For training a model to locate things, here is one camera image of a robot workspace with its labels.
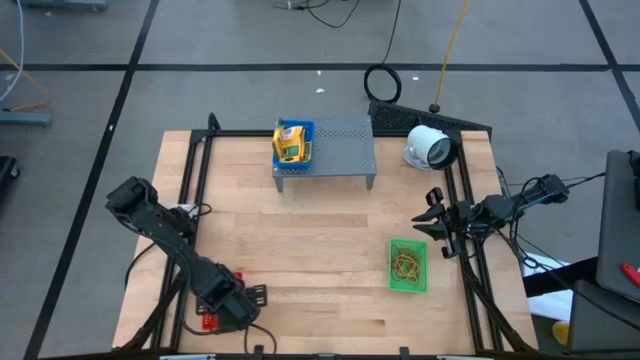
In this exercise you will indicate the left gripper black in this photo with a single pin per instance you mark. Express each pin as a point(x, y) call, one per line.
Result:
point(232, 307)

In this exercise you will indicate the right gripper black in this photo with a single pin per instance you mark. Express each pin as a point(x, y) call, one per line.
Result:
point(457, 217)

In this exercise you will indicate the red plastic basket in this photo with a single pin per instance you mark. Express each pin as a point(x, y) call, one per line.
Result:
point(210, 322)

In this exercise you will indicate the green plastic basket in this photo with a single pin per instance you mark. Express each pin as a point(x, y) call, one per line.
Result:
point(423, 250)

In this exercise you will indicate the yellow rubber band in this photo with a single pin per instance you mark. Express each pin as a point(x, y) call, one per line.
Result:
point(412, 272)
point(398, 261)

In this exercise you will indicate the Crayola crayon box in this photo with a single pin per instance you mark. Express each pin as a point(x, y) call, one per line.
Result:
point(285, 135)
point(308, 150)
point(292, 152)

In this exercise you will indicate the blue plastic basket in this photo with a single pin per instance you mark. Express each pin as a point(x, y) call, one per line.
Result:
point(309, 127)

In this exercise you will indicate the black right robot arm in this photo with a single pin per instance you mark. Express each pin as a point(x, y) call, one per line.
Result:
point(525, 200)

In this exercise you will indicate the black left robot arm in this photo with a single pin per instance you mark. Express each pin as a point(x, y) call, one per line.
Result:
point(150, 220)

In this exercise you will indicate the black perforated panel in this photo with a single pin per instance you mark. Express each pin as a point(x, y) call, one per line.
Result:
point(400, 117)

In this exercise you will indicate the grey perforated metal shelf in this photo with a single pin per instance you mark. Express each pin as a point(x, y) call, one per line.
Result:
point(345, 150)

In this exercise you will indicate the black support bar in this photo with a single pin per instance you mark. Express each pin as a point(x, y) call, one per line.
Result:
point(560, 276)

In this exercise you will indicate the white floor sheet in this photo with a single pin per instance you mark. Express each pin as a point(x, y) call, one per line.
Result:
point(550, 300)

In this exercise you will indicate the yellow floor object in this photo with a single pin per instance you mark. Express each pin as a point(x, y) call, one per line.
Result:
point(561, 332)

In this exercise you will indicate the grey equipment case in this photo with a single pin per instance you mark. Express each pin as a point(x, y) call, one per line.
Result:
point(617, 225)

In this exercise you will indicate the grey chair seat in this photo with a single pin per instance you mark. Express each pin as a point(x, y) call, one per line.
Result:
point(600, 320)

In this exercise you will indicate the black floor object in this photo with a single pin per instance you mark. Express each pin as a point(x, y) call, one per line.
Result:
point(7, 172)

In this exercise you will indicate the grey floor beam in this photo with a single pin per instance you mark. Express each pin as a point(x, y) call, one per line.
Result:
point(25, 118)

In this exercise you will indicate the grey cart base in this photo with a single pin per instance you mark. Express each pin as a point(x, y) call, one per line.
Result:
point(65, 4)

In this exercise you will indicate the white metal bracket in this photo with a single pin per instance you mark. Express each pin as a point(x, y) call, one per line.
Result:
point(187, 357)

